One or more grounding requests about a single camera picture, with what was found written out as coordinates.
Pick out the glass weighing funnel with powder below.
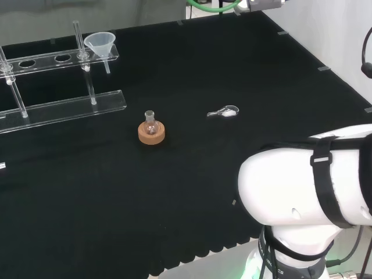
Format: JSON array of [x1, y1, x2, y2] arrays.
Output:
[[206, 105, 240, 119]]

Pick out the white device with grey clamp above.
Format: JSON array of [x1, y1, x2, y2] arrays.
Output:
[[234, 0, 284, 15]]

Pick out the green cable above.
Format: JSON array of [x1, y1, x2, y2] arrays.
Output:
[[188, 0, 241, 13]]

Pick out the black bench cloth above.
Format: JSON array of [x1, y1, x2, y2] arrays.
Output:
[[0, 10, 372, 279]]

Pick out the brown cork ring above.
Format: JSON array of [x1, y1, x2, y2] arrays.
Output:
[[137, 120, 166, 145]]

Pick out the black cable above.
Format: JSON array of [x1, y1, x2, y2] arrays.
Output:
[[360, 26, 372, 79]]

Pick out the clear acrylic funnel stand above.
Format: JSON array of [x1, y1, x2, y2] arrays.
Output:
[[0, 20, 128, 134]]

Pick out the translucent plastic funnel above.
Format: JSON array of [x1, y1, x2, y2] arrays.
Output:
[[83, 32, 116, 74]]

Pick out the small round-bottom glass flask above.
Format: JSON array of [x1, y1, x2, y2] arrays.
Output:
[[144, 110, 159, 135]]

